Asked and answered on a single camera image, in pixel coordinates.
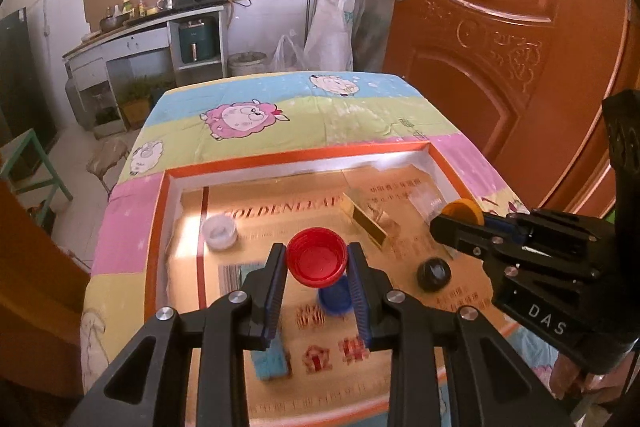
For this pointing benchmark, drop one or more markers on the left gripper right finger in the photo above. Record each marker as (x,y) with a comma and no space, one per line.
(448,368)

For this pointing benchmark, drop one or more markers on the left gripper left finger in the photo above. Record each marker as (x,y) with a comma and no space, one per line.
(147,383)

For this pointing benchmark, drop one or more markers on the teal patterned long box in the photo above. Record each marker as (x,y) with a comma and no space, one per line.
(273,363)

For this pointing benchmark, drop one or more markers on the black round cap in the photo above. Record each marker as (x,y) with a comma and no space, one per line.
(433,275)

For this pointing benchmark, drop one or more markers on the blue bottle cap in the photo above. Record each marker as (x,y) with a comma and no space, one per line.
(335,300)

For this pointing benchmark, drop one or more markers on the white bottle cap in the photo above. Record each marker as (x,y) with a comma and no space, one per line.
(219,232)

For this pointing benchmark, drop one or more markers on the gold YSL box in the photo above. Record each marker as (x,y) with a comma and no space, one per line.
(370,217)

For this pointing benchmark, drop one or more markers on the red bottle cap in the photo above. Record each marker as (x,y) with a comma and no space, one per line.
(316,257)

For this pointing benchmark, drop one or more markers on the light orange bottle cap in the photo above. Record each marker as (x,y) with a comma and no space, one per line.
(466,210)

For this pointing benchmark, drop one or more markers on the person's right hand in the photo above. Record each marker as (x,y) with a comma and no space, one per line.
(568,375)

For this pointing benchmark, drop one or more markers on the shallow orange-rimmed box tray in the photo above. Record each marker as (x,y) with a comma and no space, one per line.
(334,379)

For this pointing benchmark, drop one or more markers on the colourful cartoon tablecloth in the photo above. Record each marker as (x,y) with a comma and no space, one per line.
(243,118)

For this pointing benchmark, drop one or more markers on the green metal shelf rack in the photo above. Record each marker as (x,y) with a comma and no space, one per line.
(12,153)

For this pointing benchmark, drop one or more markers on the brown wooden door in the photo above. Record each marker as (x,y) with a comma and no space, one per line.
(524,80)

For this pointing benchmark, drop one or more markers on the green air fryer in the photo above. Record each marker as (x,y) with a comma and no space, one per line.
(199,40)

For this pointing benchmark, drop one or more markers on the white kitchen cabinet counter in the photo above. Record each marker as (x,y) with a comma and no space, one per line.
(144,58)

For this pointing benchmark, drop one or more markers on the white woven sack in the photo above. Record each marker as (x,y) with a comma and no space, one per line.
(329,43)

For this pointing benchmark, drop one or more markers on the dark green refrigerator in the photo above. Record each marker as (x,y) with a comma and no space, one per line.
(23,105)

